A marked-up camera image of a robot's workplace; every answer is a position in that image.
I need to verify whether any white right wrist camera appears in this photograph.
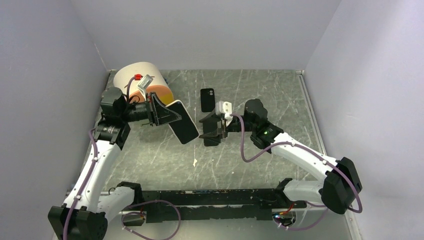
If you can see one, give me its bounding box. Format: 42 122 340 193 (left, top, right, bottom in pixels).
215 100 233 121

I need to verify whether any black phone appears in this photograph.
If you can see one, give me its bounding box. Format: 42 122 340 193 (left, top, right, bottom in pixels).
202 122 221 147

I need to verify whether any white cylindrical drawer box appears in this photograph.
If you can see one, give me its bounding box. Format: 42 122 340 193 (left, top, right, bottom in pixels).
113 61 175 105

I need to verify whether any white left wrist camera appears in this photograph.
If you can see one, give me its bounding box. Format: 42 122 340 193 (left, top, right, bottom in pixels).
136 74 154 102

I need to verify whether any black phone case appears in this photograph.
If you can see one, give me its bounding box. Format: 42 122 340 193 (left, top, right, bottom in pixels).
200 88 216 113

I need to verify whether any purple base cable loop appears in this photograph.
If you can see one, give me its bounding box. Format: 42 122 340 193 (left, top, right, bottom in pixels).
120 200 182 240

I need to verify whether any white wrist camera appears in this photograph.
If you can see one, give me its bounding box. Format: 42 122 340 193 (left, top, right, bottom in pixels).
136 74 154 102
215 100 233 121

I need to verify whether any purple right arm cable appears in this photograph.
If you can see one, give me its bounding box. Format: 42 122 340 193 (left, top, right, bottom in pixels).
230 113 364 231

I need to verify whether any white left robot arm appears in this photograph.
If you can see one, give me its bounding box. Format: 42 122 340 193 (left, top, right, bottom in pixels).
48 87 182 240

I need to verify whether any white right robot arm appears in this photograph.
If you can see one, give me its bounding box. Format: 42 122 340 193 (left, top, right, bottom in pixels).
200 98 363 215

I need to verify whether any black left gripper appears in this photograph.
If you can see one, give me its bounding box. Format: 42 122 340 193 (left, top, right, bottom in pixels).
119 91 182 127

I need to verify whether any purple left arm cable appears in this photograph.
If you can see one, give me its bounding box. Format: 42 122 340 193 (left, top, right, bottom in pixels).
62 75 140 240

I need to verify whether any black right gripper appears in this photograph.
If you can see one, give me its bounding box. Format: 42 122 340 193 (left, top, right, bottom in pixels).
198 107 256 144

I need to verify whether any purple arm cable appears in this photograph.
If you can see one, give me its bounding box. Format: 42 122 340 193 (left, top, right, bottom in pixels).
230 113 364 231
62 75 140 240

